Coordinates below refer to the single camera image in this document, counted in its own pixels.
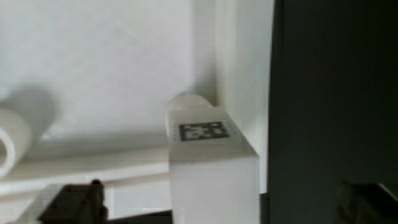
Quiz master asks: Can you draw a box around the white square tabletop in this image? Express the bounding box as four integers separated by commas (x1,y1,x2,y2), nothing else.
0,0,275,224

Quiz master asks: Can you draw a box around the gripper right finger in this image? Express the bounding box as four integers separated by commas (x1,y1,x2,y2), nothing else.
335,182,398,224

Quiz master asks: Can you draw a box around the white leg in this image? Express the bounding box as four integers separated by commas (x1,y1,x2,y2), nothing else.
164,93,260,224

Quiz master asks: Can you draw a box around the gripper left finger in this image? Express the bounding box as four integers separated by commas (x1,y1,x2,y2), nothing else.
37,179,108,224

